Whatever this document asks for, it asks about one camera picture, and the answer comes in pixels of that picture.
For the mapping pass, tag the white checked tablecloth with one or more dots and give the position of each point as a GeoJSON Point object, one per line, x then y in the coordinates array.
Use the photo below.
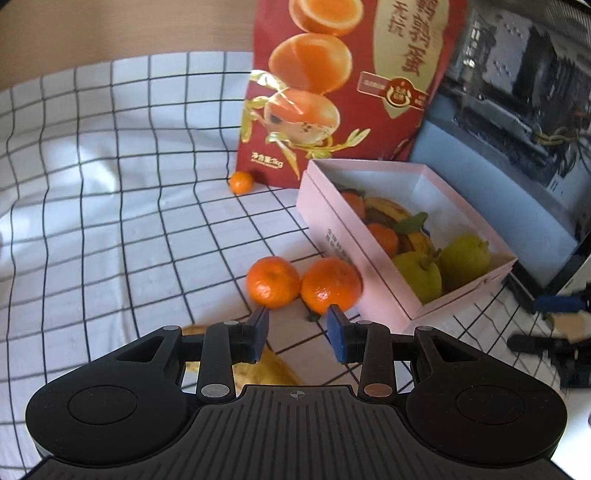
{"type": "Point", "coordinates": [115, 184]}

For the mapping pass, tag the open computer case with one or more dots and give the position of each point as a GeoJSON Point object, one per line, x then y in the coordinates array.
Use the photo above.
{"type": "Point", "coordinates": [508, 69]}

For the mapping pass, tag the pink cardboard box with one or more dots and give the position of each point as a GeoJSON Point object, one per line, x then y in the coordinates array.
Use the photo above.
{"type": "Point", "coordinates": [341, 235]}

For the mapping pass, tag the yellow-green pear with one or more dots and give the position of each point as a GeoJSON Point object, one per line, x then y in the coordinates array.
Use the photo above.
{"type": "Point", "coordinates": [418, 277]}
{"type": "Point", "coordinates": [464, 263]}

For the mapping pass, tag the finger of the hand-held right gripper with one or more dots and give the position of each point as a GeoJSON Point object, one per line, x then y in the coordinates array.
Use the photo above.
{"type": "Point", "coordinates": [556, 304]}
{"type": "Point", "coordinates": [531, 344]}

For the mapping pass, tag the orange mandarin with leaf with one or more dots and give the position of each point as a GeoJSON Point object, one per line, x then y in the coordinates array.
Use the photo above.
{"type": "Point", "coordinates": [383, 240]}

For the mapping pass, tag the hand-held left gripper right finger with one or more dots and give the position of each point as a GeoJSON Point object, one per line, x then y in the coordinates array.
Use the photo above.
{"type": "Point", "coordinates": [336, 337]}

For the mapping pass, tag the yellow banana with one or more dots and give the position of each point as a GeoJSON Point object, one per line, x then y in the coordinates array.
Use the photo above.
{"type": "Point", "coordinates": [388, 210]}
{"type": "Point", "coordinates": [268, 369]}

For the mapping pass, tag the small orange mandarin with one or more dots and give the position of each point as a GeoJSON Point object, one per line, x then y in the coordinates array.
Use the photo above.
{"type": "Point", "coordinates": [241, 182]}

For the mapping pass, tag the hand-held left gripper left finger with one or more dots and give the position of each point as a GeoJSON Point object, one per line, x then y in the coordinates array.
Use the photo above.
{"type": "Point", "coordinates": [257, 337]}

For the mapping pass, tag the red printed bag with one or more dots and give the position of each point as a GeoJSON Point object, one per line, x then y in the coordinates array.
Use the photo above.
{"type": "Point", "coordinates": [397, 134]}

